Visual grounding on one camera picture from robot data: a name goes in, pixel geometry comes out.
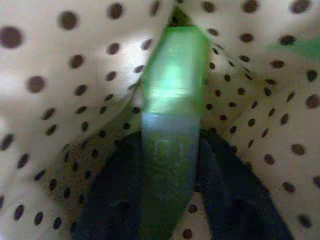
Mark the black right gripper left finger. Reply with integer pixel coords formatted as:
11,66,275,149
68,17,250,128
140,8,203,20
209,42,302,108
79,131,148,240

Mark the white polka dot cloth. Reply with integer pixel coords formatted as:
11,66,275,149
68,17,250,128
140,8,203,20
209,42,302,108
0,0,320,240

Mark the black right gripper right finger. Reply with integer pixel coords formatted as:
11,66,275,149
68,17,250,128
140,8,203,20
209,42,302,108
192,127,296,240

